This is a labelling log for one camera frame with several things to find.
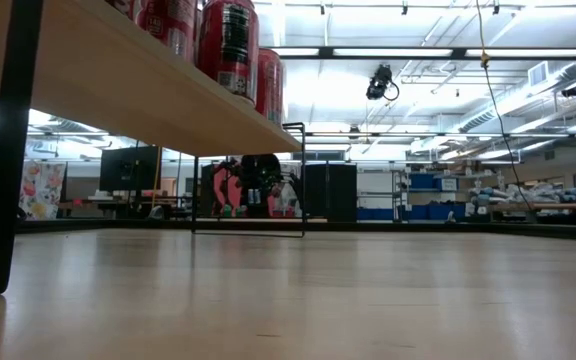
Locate blue storage bin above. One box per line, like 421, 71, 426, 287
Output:
427, 203, 468, 222
410, 173, 438, 190
356, 207, 395, 222
401, 204, 430, 222

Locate black computer monitor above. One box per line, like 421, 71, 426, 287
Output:
99, 144, 160, 194

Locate metal storage rack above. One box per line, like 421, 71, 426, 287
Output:
392, 162, 499, 224

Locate person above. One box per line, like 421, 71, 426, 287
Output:
240, 153, 289, 219

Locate wooden tray with black ends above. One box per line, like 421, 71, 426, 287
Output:
0, 0, 308, 301

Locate black ceiling-hung camera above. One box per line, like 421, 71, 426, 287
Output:
366, 63, 400, 102

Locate white blue bundled items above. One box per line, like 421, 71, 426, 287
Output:
469, 182, 576, 205

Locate colourful printed banner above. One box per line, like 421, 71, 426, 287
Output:
19, 160, 68, 221

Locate red panel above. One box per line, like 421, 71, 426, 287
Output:
212, 159, 244, 217

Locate black cabinet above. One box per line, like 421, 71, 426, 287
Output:
303, 163, 359, 224

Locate yellow pole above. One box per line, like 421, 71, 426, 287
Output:
151, 159, 163, 209

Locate yellow black hanging cord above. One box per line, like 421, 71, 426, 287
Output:
475, 0, 534, 211

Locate wooden desk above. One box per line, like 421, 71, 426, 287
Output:
57, 197, 159, 220

